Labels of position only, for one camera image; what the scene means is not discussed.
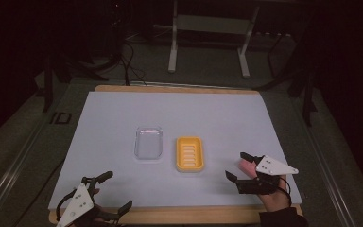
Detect person's right hand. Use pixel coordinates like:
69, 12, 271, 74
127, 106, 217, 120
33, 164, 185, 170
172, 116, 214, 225
258, 177, 293, 213

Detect white table sheet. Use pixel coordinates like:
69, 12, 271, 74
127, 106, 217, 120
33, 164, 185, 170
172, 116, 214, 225
47, 91, 303, 210

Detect wooden table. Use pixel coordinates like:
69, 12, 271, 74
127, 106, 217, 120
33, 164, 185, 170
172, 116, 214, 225
48, 84, 303, 226

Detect yellow soap dish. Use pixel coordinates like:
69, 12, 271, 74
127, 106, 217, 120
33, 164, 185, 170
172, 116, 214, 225
175, 135, 205, 173

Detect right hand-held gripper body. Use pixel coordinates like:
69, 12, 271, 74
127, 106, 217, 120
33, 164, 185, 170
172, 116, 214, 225
235, 154, 300, 196

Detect clear plastic soap dish lid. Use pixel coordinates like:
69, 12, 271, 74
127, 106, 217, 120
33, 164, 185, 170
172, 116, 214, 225
133, 125, 164, 161

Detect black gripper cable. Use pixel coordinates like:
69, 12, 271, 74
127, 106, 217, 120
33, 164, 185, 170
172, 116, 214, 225
278, 176, 293, 206
55, 188, 78, 219

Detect white metal stand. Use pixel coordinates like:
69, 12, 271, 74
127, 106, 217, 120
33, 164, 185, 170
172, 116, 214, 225
166, 0, 261, 79

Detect black stand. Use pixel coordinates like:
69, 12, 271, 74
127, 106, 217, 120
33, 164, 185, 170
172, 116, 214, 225
36, 52, 109, 114
254, 31, 319, 128

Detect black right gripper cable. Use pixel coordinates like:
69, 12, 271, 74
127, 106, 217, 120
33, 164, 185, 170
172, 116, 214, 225
278, 176, 293, 206

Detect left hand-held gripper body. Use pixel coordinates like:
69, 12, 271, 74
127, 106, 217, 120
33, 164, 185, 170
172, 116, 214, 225
56, 177, 121, 227

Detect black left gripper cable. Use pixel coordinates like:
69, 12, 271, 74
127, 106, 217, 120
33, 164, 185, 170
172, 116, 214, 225
55, 188, 78, 219

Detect black floor cables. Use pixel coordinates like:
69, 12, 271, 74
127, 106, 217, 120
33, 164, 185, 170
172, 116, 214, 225
118, 40, 148, 87

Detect person's left hand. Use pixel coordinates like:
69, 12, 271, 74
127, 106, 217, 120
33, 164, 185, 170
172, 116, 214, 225
88, 187, 109, 227

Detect pink soap bar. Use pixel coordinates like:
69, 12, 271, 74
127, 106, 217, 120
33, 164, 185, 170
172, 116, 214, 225
238, 159, 258, 176

